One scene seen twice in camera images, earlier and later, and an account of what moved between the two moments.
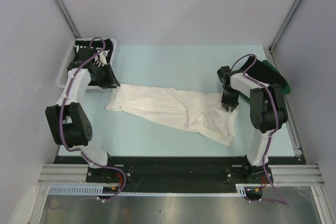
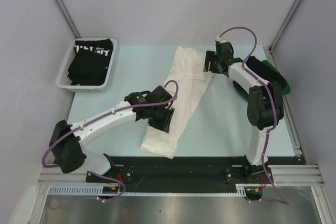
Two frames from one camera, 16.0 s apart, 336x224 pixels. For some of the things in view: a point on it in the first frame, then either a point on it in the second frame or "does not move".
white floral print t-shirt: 205,114 to 186,81
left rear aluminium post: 59,3 does not move
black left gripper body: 104,77 to 160,118
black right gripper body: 230,97 to 211,56
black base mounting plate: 121,171 does not move
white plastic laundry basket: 62,78 does not move
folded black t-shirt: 263,73 does not move
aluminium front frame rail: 277,174 does not move
